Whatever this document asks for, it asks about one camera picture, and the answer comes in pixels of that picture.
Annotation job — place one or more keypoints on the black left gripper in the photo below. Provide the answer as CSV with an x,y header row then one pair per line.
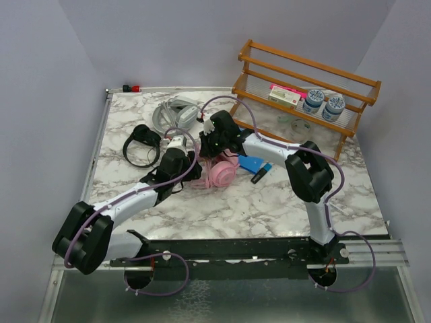
x,y
195,173

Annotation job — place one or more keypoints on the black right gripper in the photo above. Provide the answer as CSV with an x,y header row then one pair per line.
x,y
205,151

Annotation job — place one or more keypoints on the pink headphones with cable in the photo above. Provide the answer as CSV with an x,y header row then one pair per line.
x,y
219,171

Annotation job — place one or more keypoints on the grey white headphones with cable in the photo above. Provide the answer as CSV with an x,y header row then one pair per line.
x,y
179,112

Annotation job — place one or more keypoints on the black headphones with cable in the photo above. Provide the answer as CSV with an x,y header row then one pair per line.
x,y
146,137

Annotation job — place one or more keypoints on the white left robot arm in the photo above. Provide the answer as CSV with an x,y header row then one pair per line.
x,y
85,239

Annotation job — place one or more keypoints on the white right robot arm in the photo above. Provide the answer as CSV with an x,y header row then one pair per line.
x,y
308,171

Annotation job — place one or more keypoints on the blue plastic board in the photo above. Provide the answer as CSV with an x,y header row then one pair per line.
x,y
253,164

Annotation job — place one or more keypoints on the blue black marker pen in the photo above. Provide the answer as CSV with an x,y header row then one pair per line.
x,y
261,173

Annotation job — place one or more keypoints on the wooden two-tier rack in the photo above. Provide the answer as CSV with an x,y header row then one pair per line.
x,y
264,66

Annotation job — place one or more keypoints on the white green cardboard box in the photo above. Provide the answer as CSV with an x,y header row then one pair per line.
x,y
284,97

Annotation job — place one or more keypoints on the clear tape roll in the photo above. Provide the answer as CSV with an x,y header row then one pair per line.
x,y
300,130

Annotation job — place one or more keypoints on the blue white jar left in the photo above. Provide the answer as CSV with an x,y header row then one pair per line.
x,y
313,101

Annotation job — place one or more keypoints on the blue white jar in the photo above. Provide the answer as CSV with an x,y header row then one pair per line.
x,y
313,101
333,108

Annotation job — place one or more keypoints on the blue white jar right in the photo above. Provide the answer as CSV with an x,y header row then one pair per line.
x,y
333,108

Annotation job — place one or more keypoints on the red black emergency button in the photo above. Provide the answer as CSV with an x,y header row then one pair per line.
x,y
130,88

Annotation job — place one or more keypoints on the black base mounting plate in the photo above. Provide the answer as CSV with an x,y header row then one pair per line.
x,y
252,258

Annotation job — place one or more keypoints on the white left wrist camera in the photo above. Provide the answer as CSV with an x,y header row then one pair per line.
x,y
178,142

